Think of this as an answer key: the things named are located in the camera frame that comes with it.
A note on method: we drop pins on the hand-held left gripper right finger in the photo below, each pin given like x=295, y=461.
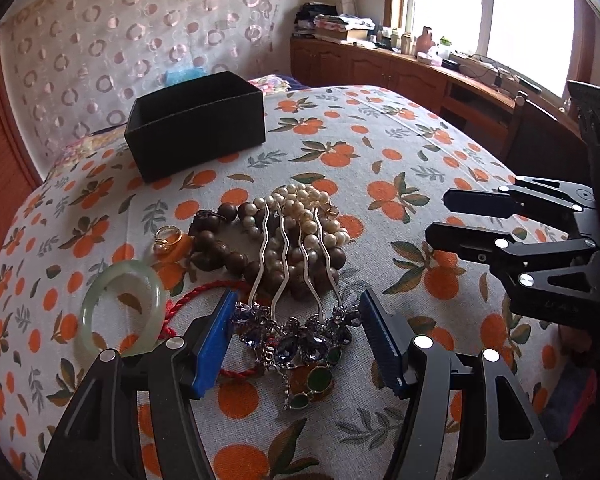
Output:
x=380, y=340

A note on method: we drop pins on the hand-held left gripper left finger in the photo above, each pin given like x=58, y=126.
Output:
x=212, y=340

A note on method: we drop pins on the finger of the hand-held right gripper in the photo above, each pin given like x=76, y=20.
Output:
x=460, y=242
x=475, y=202

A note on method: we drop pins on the silver purple gem hair comb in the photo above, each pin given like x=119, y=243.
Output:
x=285, y=347

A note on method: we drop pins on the pale green jade bangle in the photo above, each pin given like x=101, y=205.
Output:
x=125, y=268

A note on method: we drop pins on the black box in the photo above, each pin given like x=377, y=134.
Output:
x=200, y=135

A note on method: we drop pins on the wooden chair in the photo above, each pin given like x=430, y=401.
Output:
x=515, y=125

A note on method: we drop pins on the orange print tablecloth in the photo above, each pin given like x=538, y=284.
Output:
x=380, y=125

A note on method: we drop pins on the white power strip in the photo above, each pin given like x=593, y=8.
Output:
x=472, y=62

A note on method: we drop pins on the window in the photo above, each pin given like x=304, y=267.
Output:
x=520, y=10

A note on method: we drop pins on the wooden cabinet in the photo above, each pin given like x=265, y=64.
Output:
x=370, y=65

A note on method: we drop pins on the row of small bottles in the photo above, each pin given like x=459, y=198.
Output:
x=407, y=42

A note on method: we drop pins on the dark blue blanket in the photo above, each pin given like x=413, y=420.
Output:
x=570, y=405

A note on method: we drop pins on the blue plastic bag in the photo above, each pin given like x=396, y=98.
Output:
x=180, y=76

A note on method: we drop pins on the wooden wardrobe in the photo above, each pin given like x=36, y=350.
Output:
x=5, y=135

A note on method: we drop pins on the circle pattern sheer curtain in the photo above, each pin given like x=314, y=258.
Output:
x=80, y=35

